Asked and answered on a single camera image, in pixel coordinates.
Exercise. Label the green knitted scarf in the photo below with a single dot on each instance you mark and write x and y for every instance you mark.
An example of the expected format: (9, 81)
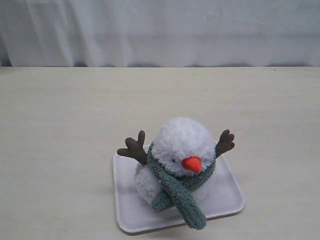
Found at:
(177, 191)

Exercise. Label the white backdrop curtain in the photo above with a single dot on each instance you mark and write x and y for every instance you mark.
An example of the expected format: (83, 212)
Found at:
(159, 33)

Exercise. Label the white plush snowman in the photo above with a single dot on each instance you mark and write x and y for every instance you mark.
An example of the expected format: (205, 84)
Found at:
(183, 148)

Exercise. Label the white square plastic tray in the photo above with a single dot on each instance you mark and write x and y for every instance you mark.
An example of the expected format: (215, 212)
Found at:
(224, 197)

